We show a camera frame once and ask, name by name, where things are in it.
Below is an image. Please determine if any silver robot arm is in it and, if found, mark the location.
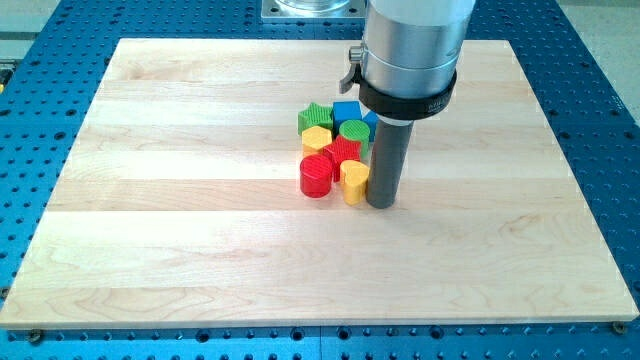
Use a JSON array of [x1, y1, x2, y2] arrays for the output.
[[339, 0, 475, 126]]

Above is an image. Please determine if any blue cube block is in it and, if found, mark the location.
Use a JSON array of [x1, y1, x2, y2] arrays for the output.
[[332, 101, 362, 134]]

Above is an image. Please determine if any blue triangle block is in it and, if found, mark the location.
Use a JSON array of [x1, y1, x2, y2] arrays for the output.
[[362, 111, 378, 143]]

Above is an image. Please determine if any red cylinder block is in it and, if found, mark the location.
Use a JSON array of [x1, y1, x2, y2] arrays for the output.
[[299, 154, 333, 198]]

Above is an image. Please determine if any yellow heart block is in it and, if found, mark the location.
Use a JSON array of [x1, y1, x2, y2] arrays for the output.
[[340, 160, 370, 206]]

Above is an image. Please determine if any red star block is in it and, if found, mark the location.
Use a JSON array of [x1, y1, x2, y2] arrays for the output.
[[322, 135, 361, 182]]

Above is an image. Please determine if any yellow hexagon block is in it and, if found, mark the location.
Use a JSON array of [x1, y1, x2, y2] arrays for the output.
[[301, 126, 333, 157]]

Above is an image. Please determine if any green cylinder block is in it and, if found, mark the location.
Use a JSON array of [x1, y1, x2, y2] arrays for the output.
[[339, 120, 370, 159]]

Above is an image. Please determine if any green star block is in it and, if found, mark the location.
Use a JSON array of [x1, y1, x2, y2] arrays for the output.
[[297, 102, 333, 135]]

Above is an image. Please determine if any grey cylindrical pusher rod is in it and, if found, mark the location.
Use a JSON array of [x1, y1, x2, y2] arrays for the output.
[[366, 117, 414, 209]]

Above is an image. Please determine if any wooden board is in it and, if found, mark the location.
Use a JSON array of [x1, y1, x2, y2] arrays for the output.
[[1, 39, 638, 330]]

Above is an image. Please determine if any blue perforated table plate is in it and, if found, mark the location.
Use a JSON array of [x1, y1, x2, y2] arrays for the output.
[[1, 1, 639, 359]]

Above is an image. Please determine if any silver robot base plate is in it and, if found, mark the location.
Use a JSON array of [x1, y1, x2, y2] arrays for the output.
[[261, 0, 367, 21]]

